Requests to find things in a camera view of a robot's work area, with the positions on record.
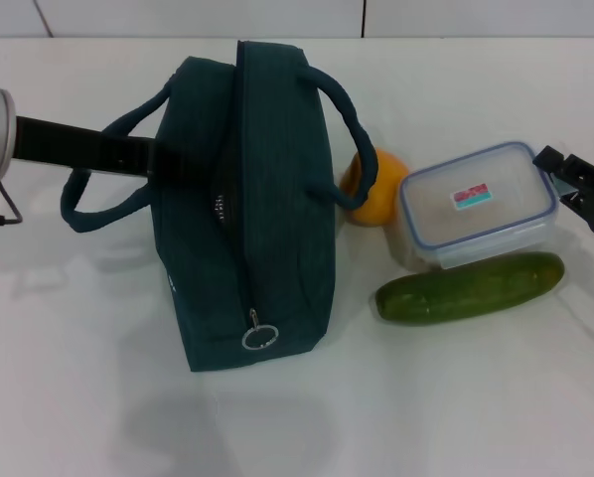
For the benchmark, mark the dark teal insulated lunch bag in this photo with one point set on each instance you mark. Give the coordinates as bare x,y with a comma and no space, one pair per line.
277,199

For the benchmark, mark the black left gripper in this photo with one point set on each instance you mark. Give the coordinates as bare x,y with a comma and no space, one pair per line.
78,146

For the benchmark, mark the orange fruit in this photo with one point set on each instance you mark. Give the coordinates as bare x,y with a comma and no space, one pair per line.
386,189

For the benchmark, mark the green cucumber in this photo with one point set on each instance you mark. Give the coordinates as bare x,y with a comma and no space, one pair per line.
466,290

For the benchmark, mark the clear food container blue lid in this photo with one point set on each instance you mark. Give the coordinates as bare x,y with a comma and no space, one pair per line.
476,208

